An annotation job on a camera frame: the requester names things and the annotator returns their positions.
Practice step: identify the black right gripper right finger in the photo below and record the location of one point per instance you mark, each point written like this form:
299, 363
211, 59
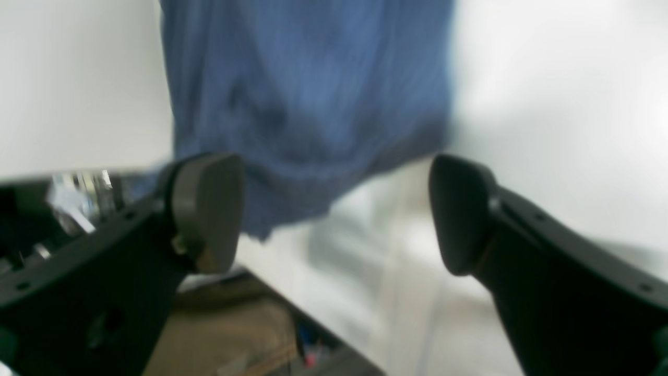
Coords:
568, 306

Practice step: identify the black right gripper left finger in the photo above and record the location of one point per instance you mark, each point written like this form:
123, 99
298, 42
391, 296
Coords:
98, 306

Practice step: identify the blue T-shirt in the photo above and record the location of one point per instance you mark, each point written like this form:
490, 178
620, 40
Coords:
314, 96

